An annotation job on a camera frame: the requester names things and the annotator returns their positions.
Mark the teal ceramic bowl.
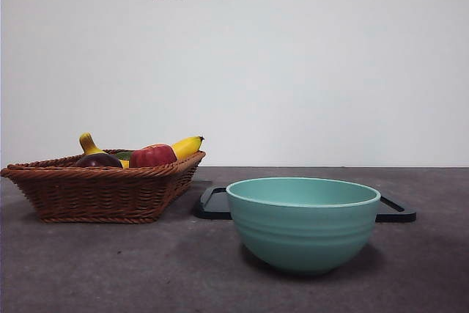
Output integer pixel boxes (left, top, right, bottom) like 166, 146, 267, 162
225, 177, 382, 276

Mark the yellow banana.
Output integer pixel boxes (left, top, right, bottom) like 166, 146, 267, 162
78, 132, 205, 169

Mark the black rectangular tray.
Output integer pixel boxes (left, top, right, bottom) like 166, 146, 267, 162
193, 185, 418, 223

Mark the red apple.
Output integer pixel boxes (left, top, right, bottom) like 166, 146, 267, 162
128, 143, 178, 169

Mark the brown wicker basket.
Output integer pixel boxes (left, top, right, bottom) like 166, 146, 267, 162
0, 149, 207, 224

